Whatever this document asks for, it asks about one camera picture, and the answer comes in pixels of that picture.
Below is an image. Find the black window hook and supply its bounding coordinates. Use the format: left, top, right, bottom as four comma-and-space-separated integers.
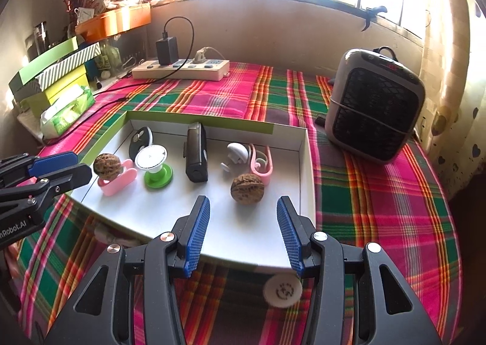
361, 5, 388, 31

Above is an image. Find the pink clip with pale hook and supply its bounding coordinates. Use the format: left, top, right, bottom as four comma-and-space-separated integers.
248, 144, 273, 187

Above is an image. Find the white tape roll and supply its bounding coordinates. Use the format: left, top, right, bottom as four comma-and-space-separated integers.
264, 273, 303, 308

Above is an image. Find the beige heart-print curtain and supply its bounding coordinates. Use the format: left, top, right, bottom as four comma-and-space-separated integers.
418, 0, 486, 194

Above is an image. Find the black charger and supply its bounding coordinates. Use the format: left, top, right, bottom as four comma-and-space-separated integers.
156, 36, 179, 65

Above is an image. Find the black rectangular device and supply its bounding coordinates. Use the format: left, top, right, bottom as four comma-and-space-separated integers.
185, 122, 209, 183

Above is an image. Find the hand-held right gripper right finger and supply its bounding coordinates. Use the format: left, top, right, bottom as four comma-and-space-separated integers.
276, 195, 443, 345

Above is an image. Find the brown walnut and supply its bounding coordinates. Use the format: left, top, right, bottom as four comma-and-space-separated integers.
94, 153, 122, 181
230, 174, 265, 203

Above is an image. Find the green and white wipes pack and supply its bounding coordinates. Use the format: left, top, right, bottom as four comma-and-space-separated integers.
40, 85, 96, 138

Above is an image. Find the striped grey box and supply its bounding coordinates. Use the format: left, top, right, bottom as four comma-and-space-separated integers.
34, 43, 102, 90

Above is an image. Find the white mushroom-shaped hook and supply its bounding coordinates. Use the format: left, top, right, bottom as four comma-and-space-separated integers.
221, 142, 248, 175

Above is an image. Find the grey and black fan heater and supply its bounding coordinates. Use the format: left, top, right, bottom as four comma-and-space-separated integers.
324, 48, 426, 165

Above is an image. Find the orange storage box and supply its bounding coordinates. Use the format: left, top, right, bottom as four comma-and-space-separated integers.
75, 2, 152, 43

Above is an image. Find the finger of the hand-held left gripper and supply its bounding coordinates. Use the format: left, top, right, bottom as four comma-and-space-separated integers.
0, 164, 93, 213
0, 152, 79, 188

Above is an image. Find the plaid tablecloth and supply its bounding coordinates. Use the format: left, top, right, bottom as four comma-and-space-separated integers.
15, 62, 464, 345

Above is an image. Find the flat green box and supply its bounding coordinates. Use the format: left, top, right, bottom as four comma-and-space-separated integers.
8, 36, 80, 99

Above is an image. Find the white power strip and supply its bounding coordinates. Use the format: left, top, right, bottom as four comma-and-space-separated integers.
131, 59, 230, 81

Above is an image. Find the round black and white gadget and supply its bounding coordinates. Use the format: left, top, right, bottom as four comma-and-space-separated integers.
128, 126, 153, 157

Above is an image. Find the white disc green base stand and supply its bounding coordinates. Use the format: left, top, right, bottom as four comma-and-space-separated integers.
135, 145, 174, 191

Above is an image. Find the green and white cardboard box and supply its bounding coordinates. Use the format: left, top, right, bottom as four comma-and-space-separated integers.
70, 110, 317, 270

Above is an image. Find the dark glass jar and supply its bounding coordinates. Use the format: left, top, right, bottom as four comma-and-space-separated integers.
33, 22, 50, 55

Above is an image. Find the black charging cable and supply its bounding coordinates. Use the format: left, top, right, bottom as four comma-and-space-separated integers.
72, 17, 195, 129

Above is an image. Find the green label jar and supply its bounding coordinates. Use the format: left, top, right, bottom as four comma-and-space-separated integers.
98, 45, 121, 72

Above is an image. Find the pink loop stand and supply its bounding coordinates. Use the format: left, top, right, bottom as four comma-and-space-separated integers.
98, 160, 137, 197

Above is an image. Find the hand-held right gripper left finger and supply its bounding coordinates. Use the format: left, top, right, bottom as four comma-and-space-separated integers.
43, 195, 211, 345

